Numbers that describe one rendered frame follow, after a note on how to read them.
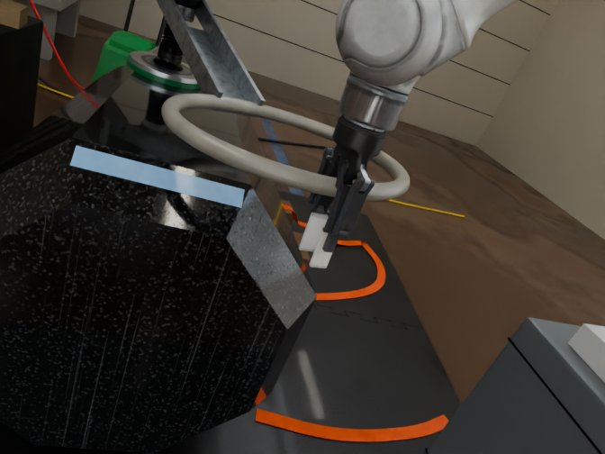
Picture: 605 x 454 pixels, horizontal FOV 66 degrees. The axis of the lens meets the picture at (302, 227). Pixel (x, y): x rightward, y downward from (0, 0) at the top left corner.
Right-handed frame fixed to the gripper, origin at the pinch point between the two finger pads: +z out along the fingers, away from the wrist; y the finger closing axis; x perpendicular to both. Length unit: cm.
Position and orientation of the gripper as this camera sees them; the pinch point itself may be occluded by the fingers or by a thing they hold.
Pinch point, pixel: (318, 241)
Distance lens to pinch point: 75.7
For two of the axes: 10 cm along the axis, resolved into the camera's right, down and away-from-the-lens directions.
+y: -3.4, -4.8, 8.1
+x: -8.9, -1.3, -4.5
